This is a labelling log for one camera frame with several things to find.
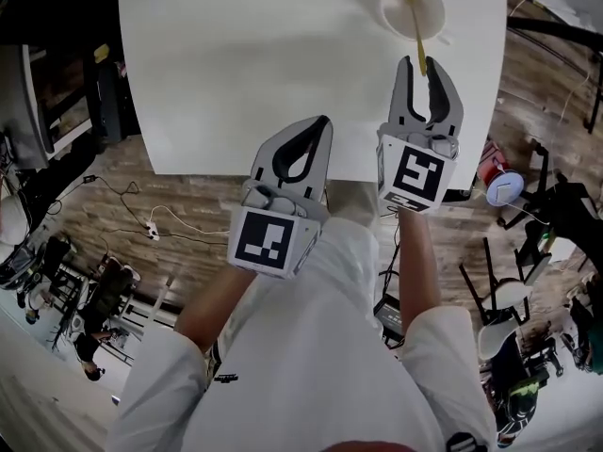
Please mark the black power adapter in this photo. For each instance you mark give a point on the black power adapter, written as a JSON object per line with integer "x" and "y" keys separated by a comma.
{"x": 390, "y": 316}

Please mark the person's white shirt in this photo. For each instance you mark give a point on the person's white shirt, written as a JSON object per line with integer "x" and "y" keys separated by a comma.
{"x": 306, "y": 346}

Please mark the black tripod with equipment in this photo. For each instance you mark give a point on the black tripod with equipment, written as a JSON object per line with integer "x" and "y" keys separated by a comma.
{"x": 565, "y": 214}

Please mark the person's right forearm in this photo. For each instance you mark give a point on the person's right forearm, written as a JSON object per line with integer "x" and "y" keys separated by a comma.
{"x": 419, "y": 262}

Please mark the white chair with black legs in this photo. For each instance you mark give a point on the white chair with black legs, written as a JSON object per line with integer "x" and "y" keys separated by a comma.
{"x": 504, "y": 299}

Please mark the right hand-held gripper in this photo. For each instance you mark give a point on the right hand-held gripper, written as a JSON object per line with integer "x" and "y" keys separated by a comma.
{"x": 419, "y": 172}

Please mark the red books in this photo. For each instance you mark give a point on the red books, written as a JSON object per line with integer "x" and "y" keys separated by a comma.
{"x": 492, "y": 163}

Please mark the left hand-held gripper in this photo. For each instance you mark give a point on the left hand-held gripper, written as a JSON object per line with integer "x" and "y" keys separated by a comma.
{"x": 264, "y": 240}

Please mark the person's left forearm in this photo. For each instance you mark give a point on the person's left forearm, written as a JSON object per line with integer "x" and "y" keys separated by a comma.
{"x": 212, "y": 309}

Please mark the yellow stirring stick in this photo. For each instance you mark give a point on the yellow stirring stick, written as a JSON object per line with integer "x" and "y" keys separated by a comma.
{"x": 419, "y": 40}

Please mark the white cup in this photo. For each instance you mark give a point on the white cup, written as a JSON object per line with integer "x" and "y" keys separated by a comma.
{"x": 400, "y": 17}

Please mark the white power strip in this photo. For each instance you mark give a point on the white power strip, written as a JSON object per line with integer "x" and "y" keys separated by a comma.
{"x": 151, "y": 229}

